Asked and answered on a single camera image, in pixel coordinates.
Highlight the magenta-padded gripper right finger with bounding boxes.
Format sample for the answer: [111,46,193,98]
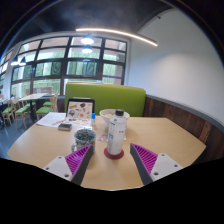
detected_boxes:
[129,142,184,186]

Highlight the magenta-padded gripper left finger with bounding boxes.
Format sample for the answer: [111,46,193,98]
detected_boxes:
[43,143,95,186]

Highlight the clear plastic water bottle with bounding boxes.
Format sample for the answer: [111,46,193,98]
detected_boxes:
[106,109,128,156]

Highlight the green speckled ceramic cup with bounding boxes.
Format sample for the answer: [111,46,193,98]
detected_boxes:
[71,128,97,154]

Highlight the small dark box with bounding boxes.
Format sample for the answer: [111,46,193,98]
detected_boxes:
[57,122,73,132]

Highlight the white paper sheets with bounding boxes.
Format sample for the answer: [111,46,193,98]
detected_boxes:
[35,111,68,128]

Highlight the white sticker sheet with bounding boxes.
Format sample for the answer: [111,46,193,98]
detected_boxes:
[71,118,94,130]

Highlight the flat round red coaster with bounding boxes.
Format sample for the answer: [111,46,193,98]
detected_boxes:
[103,146,125,160]

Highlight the small blue-capped bottle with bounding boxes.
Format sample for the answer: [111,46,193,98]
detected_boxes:
[90,112,97,127]

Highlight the wooden chairs with green seats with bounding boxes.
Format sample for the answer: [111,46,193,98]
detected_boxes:
[1,93,59,129]

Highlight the black tablet with stickers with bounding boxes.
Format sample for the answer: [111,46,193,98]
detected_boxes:
[66,97,96,120]

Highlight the white ceramic bowl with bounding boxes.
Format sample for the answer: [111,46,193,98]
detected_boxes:
[99,108,131,127]

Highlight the light wooden dining table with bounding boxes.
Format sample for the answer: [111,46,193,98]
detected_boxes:
[18,92,49,121]

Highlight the green upholstered bench backrest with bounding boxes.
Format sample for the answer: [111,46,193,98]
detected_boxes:
[64,82,147,118]

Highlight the long linear ceiling light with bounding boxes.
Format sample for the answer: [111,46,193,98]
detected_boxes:
[75,27,159,47]

